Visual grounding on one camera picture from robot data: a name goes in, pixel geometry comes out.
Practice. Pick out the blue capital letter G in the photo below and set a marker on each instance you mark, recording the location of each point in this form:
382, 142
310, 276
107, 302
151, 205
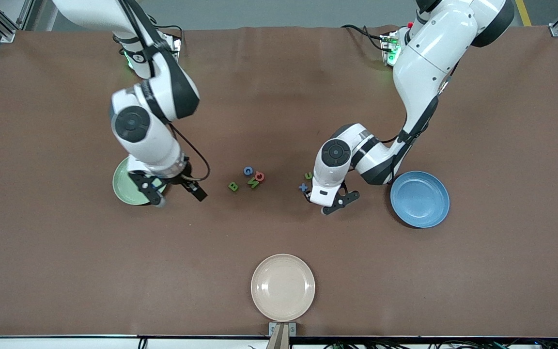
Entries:
245, 171

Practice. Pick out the green plate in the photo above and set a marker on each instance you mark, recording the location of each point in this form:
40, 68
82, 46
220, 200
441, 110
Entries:
126, 189

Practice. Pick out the blue lowercase letter x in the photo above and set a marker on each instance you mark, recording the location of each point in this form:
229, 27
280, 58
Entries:
303, 187

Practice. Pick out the green capital letter N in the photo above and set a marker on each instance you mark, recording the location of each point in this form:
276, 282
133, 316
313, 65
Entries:
253, 183

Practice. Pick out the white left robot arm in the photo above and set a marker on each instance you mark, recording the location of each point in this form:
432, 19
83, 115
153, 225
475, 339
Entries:
424, 63

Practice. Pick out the brown table mat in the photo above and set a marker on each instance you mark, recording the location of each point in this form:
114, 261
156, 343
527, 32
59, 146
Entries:
66, 266

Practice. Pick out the blue plate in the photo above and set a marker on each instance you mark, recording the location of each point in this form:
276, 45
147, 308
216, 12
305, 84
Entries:
419, 199

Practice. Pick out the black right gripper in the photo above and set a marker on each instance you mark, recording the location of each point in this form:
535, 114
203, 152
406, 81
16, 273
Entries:
185, 180

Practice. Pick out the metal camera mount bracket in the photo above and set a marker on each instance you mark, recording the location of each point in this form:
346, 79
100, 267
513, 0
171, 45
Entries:
282, 332

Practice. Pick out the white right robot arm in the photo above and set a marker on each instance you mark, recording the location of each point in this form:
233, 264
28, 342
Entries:
143, 138

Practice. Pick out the green capital letter B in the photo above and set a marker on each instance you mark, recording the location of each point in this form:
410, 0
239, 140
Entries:
233, 186

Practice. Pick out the beige plate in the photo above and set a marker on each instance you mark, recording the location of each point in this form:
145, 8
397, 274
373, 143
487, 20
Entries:
283, 287

